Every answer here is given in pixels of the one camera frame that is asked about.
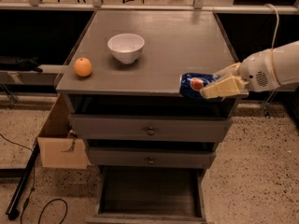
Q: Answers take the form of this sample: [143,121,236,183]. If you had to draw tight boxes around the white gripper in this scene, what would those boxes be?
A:
[200,49,279,99]

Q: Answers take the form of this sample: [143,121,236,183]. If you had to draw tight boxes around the blue pepsi can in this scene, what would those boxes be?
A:
[179,73,219,100]

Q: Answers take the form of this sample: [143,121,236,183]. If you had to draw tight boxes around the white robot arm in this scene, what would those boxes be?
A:
[200,41,299,99]

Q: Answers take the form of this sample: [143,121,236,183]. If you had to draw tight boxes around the brass top drawer knob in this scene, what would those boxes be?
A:
[147,127,155,135]

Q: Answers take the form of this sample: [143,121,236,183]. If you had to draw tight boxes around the grey wooden drawer cabinet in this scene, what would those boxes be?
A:
[55,9,249,224]

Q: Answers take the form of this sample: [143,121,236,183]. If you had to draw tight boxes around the grey top drawer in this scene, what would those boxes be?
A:
[69,114,232,143]

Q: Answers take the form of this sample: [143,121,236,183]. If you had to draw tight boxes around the grey middle drawer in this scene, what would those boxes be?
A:
[86,147,216,169]

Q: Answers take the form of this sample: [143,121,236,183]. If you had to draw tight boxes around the grey open bottom drawer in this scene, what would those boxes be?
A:
[86,166,207,224]

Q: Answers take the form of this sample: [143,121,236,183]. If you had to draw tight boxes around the white ceramic bowl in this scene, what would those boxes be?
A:
[107,34,145,64]

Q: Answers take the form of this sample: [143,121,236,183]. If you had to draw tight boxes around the orange fruit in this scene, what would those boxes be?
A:
[74,58,93,77]

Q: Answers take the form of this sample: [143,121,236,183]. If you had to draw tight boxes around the cardboard box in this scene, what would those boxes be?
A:
[37,95,90,169]

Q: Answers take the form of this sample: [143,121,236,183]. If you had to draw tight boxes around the black cloth on shelf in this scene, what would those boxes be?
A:
[0,56,43,73]

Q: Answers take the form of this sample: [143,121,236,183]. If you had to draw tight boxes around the black bar on floor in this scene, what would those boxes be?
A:
[2,142,40,220]

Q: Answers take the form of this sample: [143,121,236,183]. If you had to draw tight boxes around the white cable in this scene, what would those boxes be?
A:
[264,3,280,51]

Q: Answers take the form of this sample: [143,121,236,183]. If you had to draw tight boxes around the black floor cable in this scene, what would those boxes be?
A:
[0,133,69,224]

